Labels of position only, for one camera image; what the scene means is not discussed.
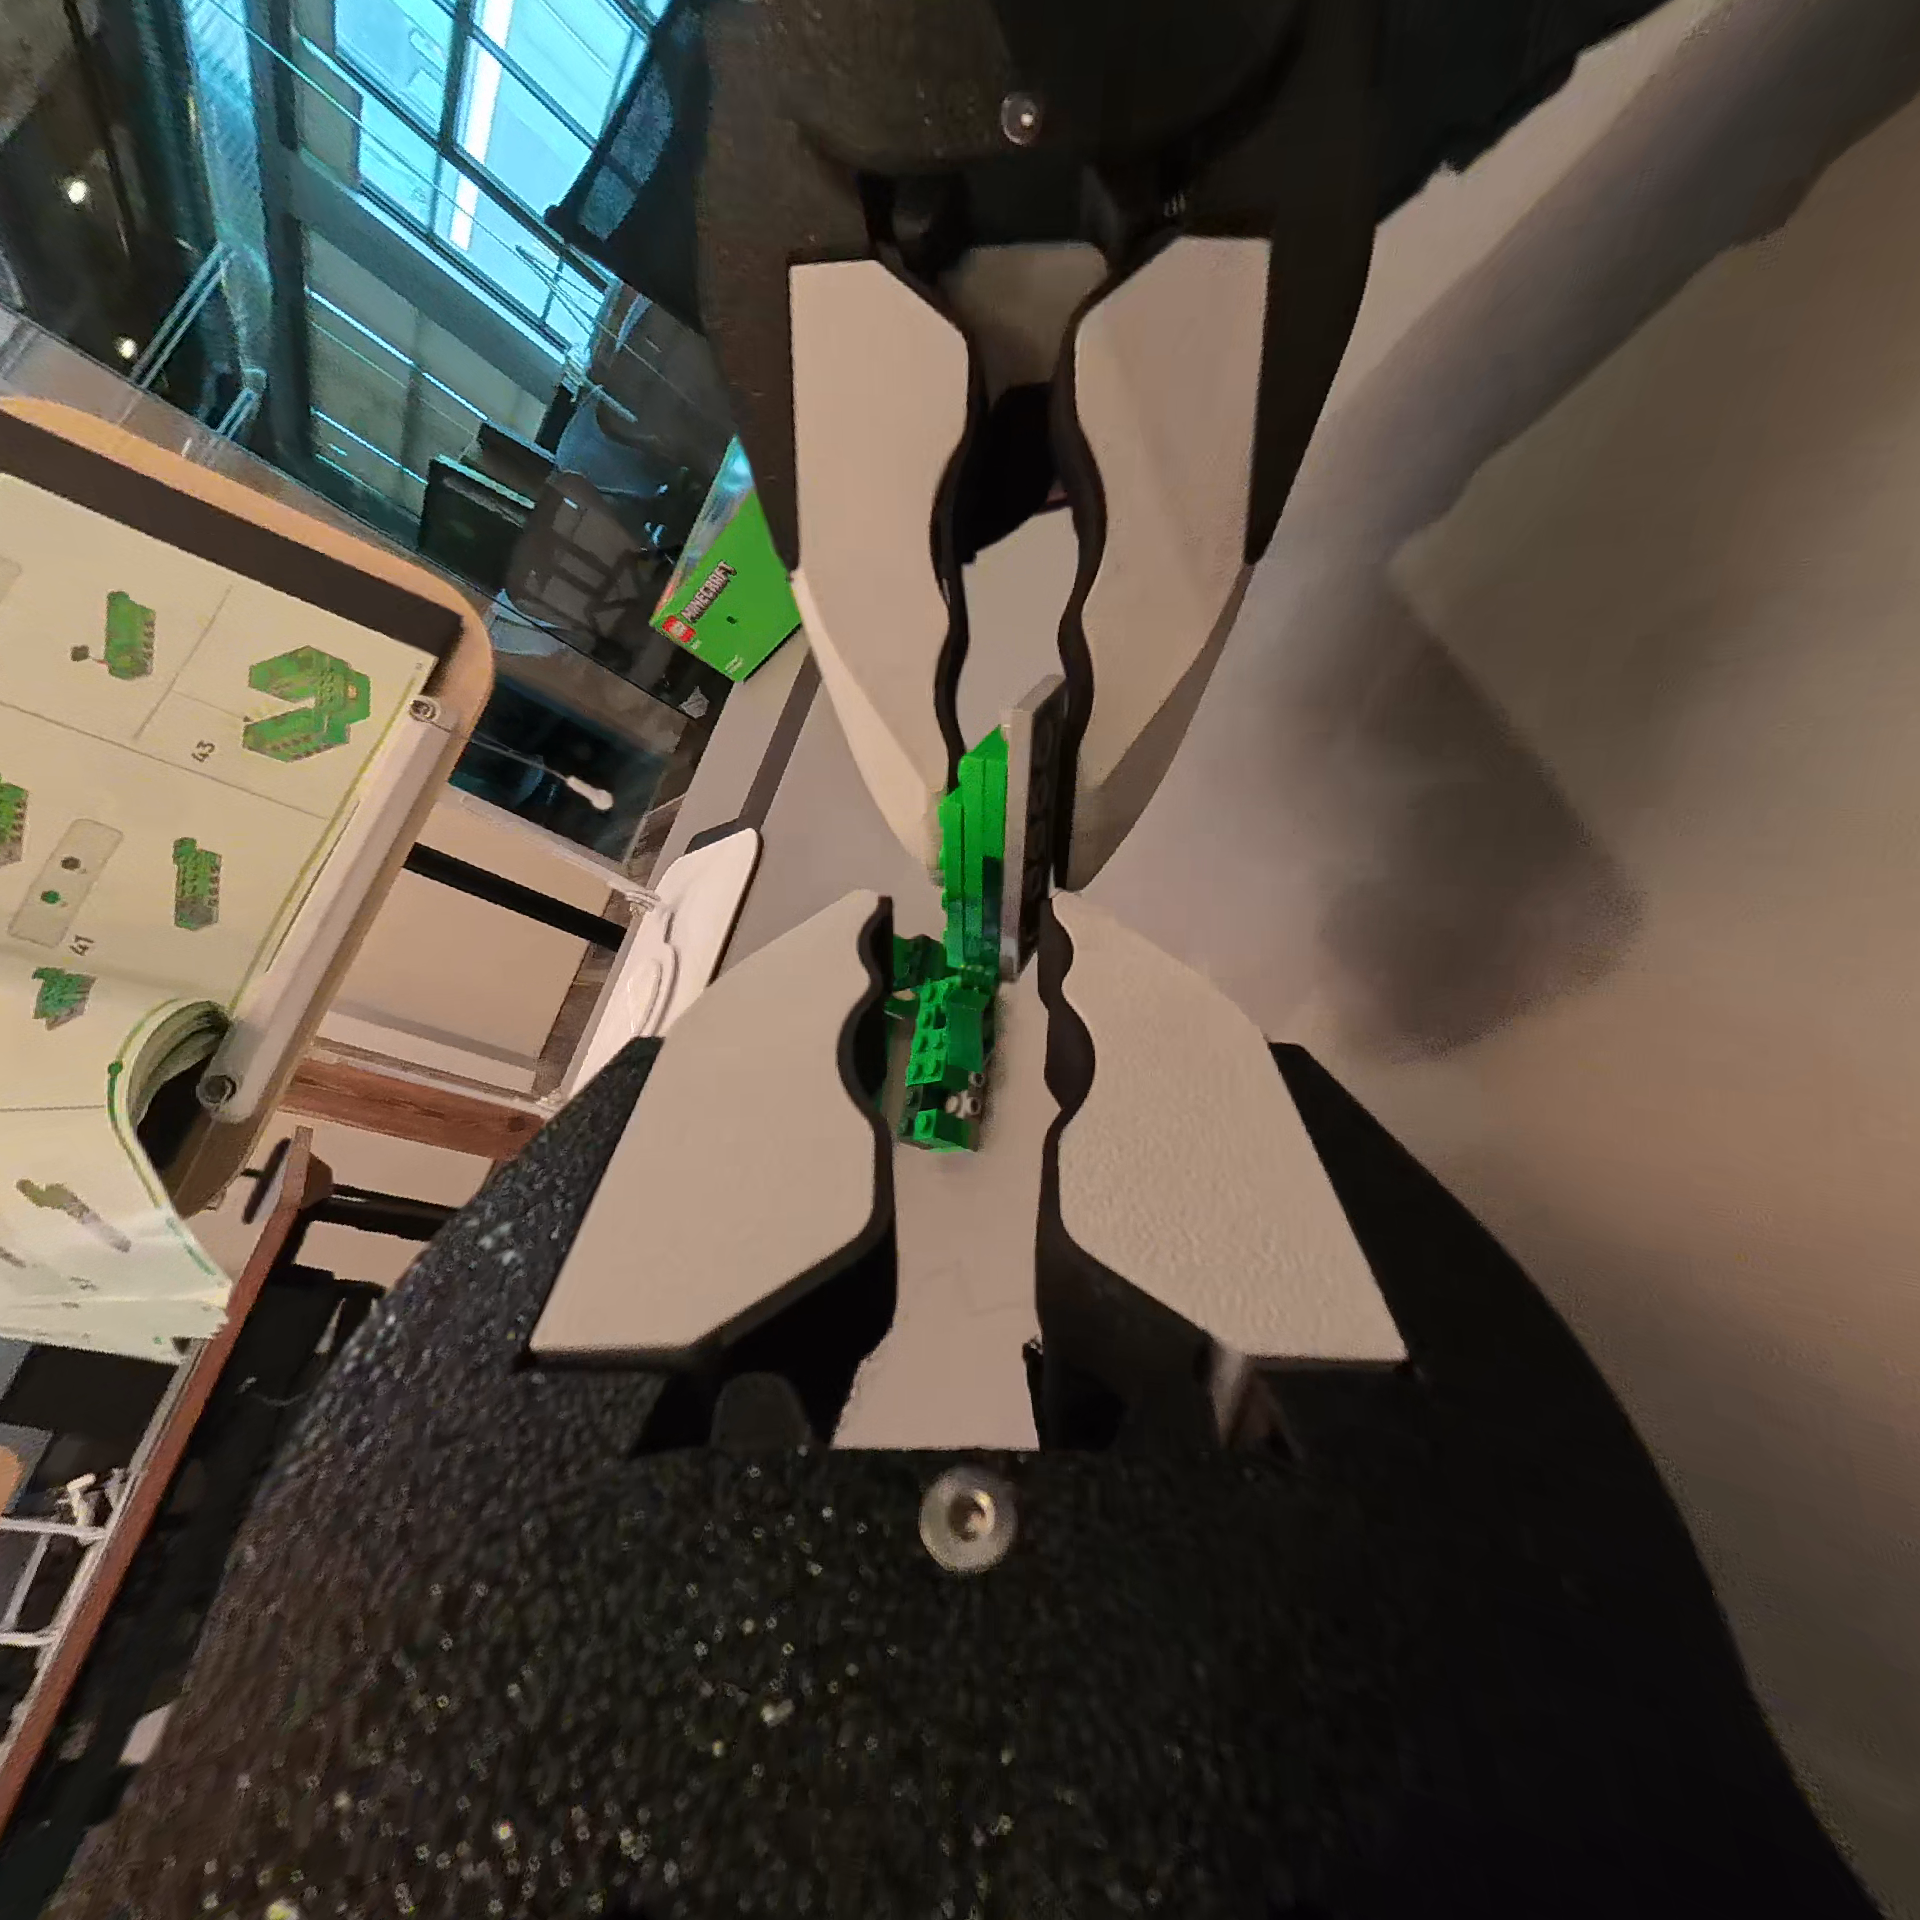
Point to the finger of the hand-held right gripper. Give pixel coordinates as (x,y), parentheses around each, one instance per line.
(1178,451)
(868,451)

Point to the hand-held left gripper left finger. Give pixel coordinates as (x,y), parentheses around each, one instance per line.
(736,1172)

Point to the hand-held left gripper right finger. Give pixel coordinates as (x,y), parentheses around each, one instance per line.
(1215,1185)

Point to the green toy brick model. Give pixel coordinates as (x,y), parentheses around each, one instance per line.
(937,1081)

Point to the green and grey brick assembly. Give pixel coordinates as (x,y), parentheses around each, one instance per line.
(976,842)

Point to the grey desk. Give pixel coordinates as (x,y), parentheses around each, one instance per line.
(1648,1049)

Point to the black office chair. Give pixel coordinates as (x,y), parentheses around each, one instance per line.
(645,166)

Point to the green toy set box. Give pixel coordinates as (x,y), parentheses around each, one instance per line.
(736,600)

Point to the grey office chair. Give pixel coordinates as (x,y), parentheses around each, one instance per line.
(615,451)

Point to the book stand with white base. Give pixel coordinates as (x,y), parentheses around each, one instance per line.
(697,886)

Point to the wooden table with black legs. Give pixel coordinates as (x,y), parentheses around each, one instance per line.
(405,1103)

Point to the large office window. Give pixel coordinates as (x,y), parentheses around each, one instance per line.
(495,103)

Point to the small white peg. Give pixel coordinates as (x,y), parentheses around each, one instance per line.
(590,792)

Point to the instruction booklet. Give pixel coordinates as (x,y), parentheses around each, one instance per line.
(150,719)

